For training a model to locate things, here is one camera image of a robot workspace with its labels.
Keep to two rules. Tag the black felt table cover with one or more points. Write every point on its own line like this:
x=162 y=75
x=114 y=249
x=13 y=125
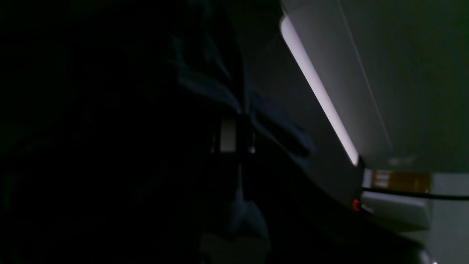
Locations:
x=307 y=203

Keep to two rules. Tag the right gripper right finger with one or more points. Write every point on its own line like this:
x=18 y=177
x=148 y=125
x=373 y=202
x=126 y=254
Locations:
x=247 y=136

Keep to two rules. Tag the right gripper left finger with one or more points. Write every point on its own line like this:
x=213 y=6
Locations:
x=224 y=136

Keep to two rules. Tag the dark grey t-shirt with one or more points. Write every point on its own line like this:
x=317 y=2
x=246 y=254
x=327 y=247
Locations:
x=205 y=70

